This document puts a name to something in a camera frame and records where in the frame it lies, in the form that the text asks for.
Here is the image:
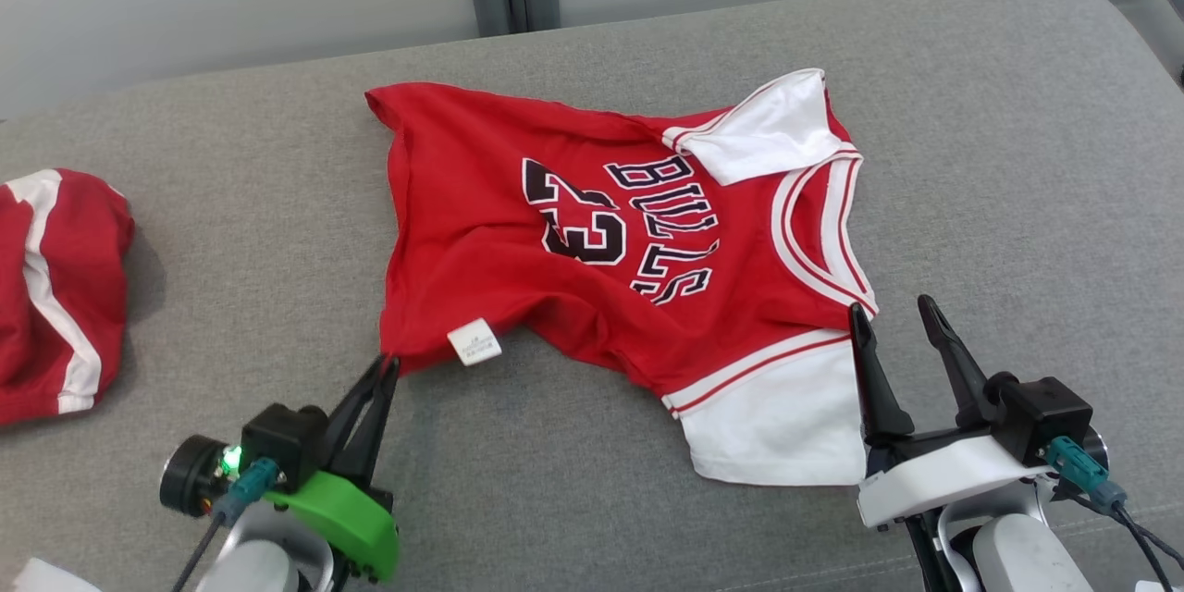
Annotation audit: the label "red Bulls basketball jersey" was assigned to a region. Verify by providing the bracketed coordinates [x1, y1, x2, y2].
[365, 68, 880, 487]

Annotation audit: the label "grey fabric sofa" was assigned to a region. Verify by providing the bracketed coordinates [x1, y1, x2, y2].
[0, 0, 1184, 592]

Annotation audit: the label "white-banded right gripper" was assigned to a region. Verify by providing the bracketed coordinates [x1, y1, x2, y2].
[847, 294, 1055, 533]

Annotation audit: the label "cable with teal connector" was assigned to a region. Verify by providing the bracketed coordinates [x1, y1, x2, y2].
[171, 458, 280, 592]
[1045, 437, 1184, 592]

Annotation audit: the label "red shorts with white stripe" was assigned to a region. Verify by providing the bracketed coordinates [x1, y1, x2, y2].
[0, 168, 136, 427]

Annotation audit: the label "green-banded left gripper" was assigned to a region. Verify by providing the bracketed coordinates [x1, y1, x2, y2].
[159, 353, 401, 586]

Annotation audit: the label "left cable with teal connector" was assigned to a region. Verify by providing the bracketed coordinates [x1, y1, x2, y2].
[171, 458, 280, 592]

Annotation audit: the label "right cable with teal connector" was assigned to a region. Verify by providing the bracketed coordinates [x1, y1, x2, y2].
[1045, 437, 1184, 592]

